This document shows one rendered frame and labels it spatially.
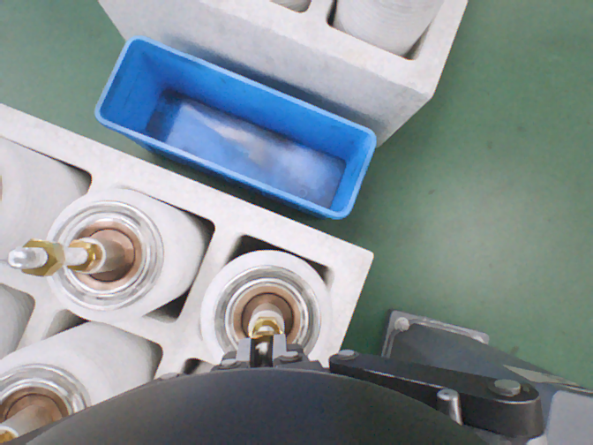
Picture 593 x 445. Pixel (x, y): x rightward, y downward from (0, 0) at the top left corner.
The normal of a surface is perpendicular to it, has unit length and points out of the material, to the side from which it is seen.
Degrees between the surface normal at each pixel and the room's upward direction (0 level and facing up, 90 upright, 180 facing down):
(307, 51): 90
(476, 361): 87
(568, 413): 0
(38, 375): 4
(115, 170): 0
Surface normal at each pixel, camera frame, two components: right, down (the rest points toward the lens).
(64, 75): 0.07, -0.07
